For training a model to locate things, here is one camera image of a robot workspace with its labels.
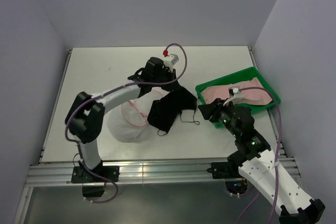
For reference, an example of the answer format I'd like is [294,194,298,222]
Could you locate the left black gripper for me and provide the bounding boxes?
[152,67,181,92]

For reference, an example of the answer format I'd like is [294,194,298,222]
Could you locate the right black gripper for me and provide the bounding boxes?
[197,97,239,137]

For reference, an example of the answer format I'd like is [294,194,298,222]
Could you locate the black bra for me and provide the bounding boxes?
[147,87,200,136]

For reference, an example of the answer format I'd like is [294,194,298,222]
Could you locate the pink bra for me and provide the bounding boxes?
[201,77,272,105]

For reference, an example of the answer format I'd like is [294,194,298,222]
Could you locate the white mesh laundry bag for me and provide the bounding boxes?
[107,88,168,143]

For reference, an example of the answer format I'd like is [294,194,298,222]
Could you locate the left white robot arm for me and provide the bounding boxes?
[65,55,179,182]

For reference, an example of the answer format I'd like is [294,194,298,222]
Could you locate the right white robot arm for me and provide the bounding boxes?
[198,99,325,223]

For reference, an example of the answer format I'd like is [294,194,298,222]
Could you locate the green plastic tray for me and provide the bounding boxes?
[195,67,281,116]

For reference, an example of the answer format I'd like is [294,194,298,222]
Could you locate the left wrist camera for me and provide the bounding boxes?
[163,54,179,69]

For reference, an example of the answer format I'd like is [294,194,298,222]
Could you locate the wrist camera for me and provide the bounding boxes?
[163,54,179,69]
[227,87,244,104]

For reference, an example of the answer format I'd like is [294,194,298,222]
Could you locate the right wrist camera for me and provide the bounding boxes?
[227,87,244,104]

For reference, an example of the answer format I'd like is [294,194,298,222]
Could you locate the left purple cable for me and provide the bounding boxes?
[64,43,188,204]

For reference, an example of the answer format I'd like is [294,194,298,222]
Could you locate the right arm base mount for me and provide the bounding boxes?
[206,161,248,195]

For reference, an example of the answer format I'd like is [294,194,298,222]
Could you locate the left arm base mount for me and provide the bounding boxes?
[70,164,120,204]

